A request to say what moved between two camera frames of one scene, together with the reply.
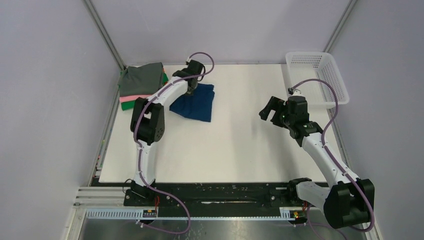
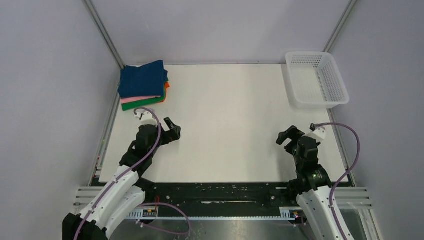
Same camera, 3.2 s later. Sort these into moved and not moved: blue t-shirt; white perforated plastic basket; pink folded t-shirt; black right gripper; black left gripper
Moved: black left gripper; black right gripper; blue t-shirt
Not moved: white perforated plastic basket; pink folded t-shirt
